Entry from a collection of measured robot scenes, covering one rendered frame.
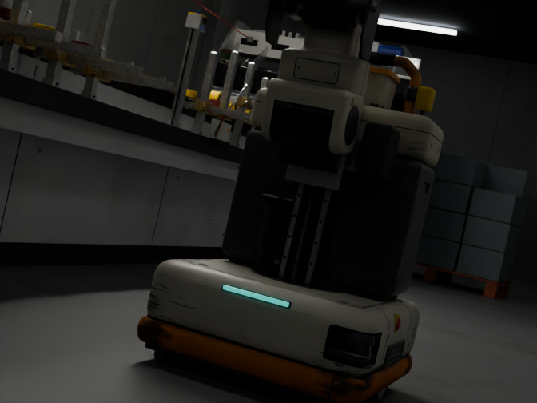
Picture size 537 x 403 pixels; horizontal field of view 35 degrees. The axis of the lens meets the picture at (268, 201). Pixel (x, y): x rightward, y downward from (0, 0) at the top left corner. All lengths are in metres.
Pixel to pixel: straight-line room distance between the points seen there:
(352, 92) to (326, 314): 0.56
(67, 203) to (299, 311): 1.77
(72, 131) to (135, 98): 0.82
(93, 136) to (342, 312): 1.57
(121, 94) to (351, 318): 2.08
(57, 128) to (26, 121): 0.19
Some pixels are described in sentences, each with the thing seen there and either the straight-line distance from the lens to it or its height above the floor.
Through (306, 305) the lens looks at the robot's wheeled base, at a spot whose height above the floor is 0.26.
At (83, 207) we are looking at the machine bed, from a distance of 3.79.
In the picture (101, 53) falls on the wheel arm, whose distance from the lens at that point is 2.73.
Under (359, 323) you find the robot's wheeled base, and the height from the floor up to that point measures 0.25.
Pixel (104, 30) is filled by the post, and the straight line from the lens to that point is 3.29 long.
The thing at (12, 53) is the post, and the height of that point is 0.76.
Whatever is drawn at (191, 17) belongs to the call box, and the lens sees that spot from 3.96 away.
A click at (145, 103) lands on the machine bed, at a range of 4.09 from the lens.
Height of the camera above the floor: 0.52
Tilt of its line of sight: 1 degrees down
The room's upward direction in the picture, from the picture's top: 13 degrees clockwise
